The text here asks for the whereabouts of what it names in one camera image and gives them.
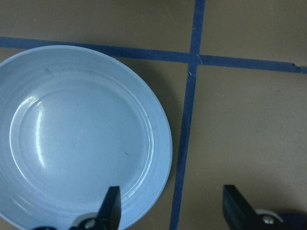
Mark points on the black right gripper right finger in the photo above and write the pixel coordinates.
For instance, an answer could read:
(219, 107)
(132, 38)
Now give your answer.
(237, 212)

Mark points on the blue plate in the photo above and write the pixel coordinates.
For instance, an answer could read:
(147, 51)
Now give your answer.
(74, 122)

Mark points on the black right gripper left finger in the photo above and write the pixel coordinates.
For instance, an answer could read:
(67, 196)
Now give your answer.
(109, 214)

